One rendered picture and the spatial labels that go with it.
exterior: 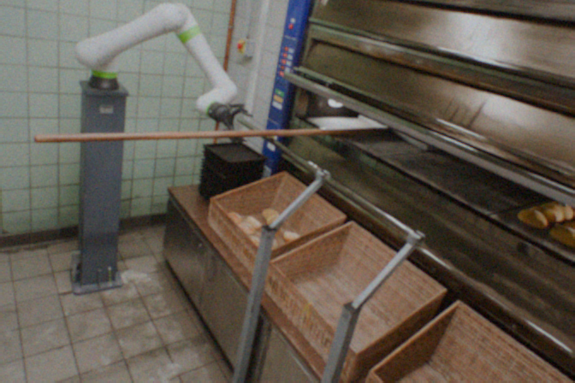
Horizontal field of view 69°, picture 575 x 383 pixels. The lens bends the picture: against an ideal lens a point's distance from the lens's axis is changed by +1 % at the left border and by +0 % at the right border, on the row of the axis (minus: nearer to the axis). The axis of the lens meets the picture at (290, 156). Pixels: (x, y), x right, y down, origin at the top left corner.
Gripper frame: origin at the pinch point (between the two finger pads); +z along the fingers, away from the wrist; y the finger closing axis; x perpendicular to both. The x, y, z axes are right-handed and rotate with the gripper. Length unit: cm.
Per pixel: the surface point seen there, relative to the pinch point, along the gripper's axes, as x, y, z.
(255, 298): 6, 61, 41
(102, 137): 59, 9, -5
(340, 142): -50, 0, 15
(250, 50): -52, -29, -80
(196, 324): -10, 122, -13
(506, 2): -39, -73, 75
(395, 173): -47, 1, 53
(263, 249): 9, 37, 41
